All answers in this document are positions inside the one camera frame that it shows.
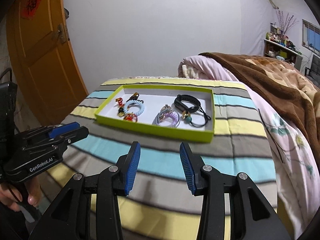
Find brown knotted charm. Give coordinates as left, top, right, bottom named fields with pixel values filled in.
left=129, top=92, right=145, bottom=103

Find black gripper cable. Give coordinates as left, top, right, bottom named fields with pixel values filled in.
left=0, top=68, right=13, bottom=83

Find green cardboard box tray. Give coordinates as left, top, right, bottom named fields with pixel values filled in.
left=94, top=84, right=215, bottom=143

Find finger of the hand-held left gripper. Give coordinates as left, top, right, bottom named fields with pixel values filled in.
left=47, top=122, right=81, bottom=140
left=54, top=127, right=90, bottom=147

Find purple spiral hair tie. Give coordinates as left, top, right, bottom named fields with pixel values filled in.
left=156, top=112, right=181, bottom=128

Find rose gold hair clip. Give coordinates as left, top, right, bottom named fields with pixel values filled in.
left=160, top=104, right=175, bottom=120

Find light blue spiral hair tie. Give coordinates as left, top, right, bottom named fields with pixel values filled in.
left=123, top=100, right=146, bottom=116

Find purple flower branches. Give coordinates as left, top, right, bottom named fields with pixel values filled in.
left=276, top=10, right=300, bottom=34

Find black fitness band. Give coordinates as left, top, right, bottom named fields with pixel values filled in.
left=174, top=94, right=201, bottom=113

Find pink floral quilt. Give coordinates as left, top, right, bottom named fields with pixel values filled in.
left=178, top=55, right=320, bottom=230

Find black chair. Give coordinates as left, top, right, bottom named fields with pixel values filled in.
left=304, top=54, right=320, bottom=83

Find brown plush blanket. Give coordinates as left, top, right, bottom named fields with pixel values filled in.
left=197, top=52, right=320, bottom=153

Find person's left hand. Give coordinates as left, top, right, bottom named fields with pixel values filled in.
left=0, top=176, right=41, bottom=212

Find red paper door decoration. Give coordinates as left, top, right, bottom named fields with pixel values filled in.
left=21, top=0, right=47, bottom=20

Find grey elastic hair tie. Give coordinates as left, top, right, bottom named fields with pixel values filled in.
left=152, top=112, right=180, bottom=128

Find brass door lock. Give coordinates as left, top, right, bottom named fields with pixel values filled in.
left=56, top=24, right=70, bottom=43

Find window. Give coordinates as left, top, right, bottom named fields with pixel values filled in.
left=302, top=19, right=320, bottom=53

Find cluttered wall shelf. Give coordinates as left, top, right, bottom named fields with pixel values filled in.
left=264, top=22, right=304, bottom=67

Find dark hair tie with beads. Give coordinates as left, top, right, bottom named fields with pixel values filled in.
left=182, top=109, right=212, bottom=128

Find orange wooden door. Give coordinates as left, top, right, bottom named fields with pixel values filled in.
left=6, top=0, right=90, bottom=127

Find striped bed sheet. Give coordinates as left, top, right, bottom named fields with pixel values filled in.
left=32, top=77, right=279, bottom=240

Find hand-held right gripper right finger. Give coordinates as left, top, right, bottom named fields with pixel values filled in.
left=179, top=142, right=292, bottom=240

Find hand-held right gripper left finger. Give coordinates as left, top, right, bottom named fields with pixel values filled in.
left=32, top=141, right=141, bottom=240

